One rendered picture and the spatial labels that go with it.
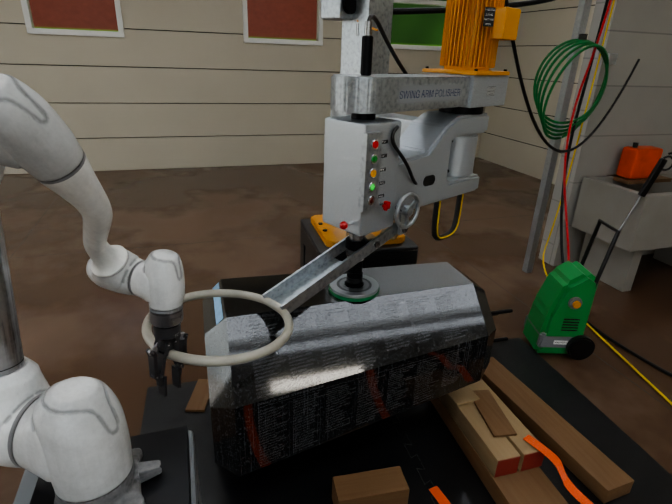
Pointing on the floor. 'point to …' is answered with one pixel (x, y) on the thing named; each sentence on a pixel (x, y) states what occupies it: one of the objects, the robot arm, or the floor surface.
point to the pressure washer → (566, 306)
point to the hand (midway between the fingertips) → (169, 381)
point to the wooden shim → (199, 397)
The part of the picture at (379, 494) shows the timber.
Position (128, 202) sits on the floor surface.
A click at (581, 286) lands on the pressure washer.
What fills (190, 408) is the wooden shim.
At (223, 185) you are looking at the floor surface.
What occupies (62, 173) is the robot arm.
